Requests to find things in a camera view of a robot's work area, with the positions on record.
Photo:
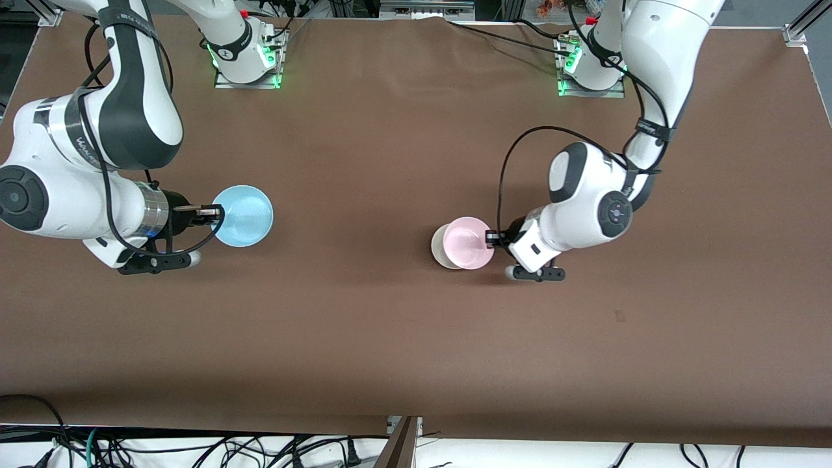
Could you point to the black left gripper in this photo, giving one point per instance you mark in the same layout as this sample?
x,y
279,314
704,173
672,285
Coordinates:
x,y
515,229

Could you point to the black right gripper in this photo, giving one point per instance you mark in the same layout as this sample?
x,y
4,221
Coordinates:
x,y
177,205

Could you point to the pink bowl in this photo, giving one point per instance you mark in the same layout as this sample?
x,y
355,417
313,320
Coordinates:
x,y
465,246

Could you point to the blue bowl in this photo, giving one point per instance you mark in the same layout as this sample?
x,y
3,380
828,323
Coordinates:
x,y
248,218

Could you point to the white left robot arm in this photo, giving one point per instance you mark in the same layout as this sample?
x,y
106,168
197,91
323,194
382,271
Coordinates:
x,y
585,195

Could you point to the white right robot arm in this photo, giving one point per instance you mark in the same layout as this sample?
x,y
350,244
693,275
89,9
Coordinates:
x,y
130,117

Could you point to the white bowl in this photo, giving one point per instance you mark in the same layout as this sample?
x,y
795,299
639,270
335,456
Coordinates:
x,y
437,250

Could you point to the brown table cover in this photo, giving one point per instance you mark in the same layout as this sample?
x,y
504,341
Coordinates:
x,y
416,351

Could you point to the orange object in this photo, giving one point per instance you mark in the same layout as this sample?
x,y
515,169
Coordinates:
x,y
552,8

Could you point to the grey metal device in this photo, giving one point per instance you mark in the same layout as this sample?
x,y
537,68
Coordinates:
x,y
426,10

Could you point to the black power plug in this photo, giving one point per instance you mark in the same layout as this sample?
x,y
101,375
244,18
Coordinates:
x,y
353,452

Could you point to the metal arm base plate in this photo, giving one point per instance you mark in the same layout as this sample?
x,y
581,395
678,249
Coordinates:
x,y
615,93
223,82

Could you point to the aluminium profile post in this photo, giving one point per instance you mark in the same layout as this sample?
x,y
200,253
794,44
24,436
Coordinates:
x,y
403,448

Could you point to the aluminium frame corner bracket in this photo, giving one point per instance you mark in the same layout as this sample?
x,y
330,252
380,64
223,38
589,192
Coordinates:
x,y
796,34
51,18

